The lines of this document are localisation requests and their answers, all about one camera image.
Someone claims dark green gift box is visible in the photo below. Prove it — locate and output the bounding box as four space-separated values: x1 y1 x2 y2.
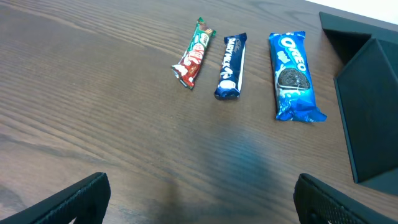
319 12 397 195

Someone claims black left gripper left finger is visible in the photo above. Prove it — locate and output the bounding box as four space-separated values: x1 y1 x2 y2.
1 172 111 224

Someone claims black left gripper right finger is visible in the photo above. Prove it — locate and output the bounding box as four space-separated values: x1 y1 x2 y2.
293 173 397 224

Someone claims Dairy Milk chocolate bar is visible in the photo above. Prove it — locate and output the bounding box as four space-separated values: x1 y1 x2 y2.
214 33 247 100

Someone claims blue Oreo cookie pack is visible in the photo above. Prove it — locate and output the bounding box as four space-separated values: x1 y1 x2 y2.
269 31 327 123

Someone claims KitKat Milo chocolate bar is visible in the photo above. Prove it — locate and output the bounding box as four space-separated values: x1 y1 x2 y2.
172 17 216 90

